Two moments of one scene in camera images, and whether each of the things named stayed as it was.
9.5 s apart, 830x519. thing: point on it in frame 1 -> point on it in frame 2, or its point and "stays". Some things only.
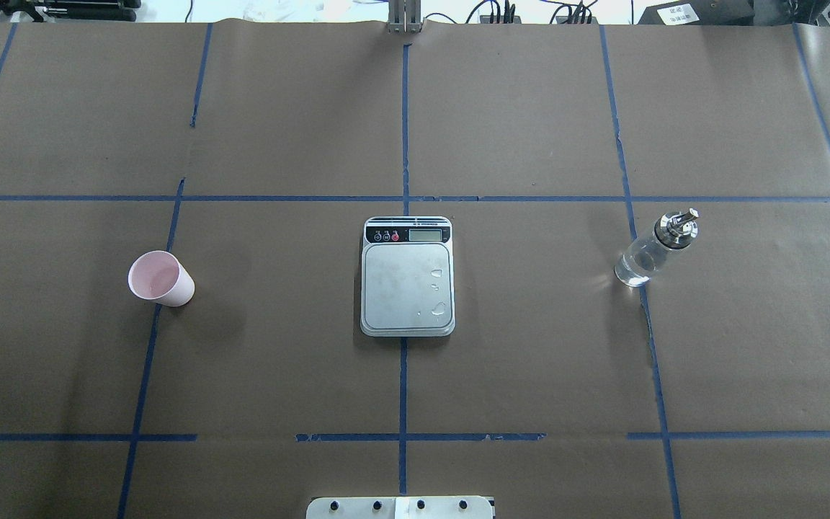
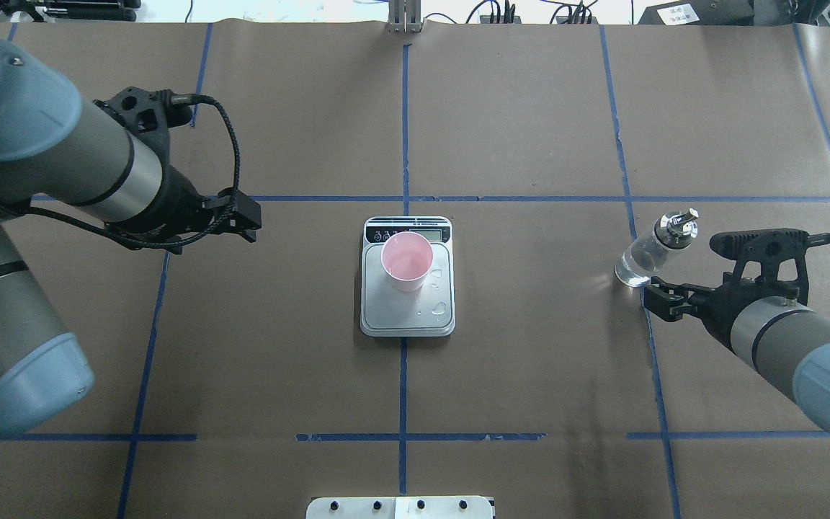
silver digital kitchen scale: x=408 y=277 stays
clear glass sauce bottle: x=641 y=259 stays
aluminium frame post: x=404 y=17 stays
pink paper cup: x=158 y=276 -> x=407 y=259
